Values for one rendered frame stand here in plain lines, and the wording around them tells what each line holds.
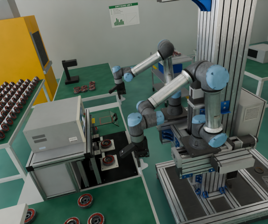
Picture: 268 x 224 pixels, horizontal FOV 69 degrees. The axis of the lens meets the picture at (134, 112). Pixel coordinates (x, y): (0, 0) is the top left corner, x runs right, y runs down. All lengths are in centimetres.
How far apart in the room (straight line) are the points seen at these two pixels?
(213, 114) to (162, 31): 607
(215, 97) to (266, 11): 813
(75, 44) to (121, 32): 149
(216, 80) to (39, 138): 122
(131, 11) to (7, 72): 392
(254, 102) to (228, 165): 53
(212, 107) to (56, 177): 118
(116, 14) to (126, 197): 583
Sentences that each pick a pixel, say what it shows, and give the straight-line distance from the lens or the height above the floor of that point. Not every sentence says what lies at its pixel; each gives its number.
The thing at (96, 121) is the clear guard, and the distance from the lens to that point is 186.
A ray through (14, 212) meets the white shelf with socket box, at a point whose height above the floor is 120.
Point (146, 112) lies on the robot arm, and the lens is 106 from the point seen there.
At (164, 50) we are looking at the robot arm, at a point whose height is 163.
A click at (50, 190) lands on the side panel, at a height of 83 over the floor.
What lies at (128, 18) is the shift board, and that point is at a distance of 679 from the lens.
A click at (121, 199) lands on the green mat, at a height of 75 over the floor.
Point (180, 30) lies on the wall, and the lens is 738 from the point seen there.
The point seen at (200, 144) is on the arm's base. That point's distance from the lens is 147.
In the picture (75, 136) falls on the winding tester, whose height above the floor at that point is 118.
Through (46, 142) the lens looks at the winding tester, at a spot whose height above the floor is 119.
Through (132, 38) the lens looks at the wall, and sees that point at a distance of 687.
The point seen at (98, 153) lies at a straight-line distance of 172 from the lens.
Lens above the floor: 202
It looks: 30 degrees down
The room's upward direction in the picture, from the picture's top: 8 degrees counter-clockwise
